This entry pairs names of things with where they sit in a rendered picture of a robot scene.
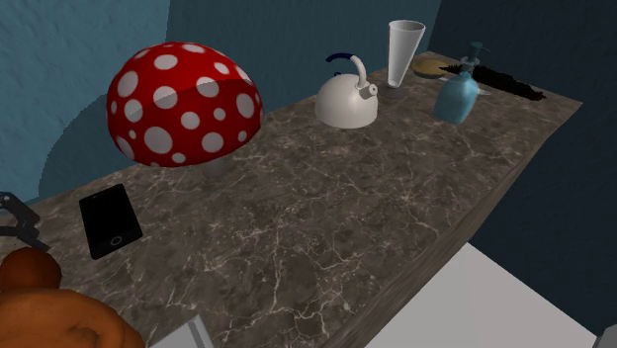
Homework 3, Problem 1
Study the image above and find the red white-spotted mushroom figure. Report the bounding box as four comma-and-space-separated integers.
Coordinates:
106, 42, 265, 180

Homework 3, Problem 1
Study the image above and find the white cone-shaped vase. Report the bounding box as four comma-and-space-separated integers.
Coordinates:
385, 19, 427, 90

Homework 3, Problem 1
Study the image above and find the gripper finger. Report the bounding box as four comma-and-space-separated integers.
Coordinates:
0, 223, 50, 253
0, 191, 42, 228

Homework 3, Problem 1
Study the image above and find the black smartphone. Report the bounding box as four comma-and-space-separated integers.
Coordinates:
78, 183, 144, 261

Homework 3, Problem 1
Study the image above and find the blue soap dispenser bottle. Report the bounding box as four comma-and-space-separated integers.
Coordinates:
432, 41, 491, 126

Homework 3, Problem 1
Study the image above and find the brown rounded figure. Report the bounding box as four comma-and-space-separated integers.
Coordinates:
0, 246, 146, 348

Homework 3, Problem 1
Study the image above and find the tan round dish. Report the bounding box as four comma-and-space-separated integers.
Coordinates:
410, 55, 454, 80

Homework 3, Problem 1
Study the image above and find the white kettle with blue handle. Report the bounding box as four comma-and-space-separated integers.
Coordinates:
313, 51, 380, 131

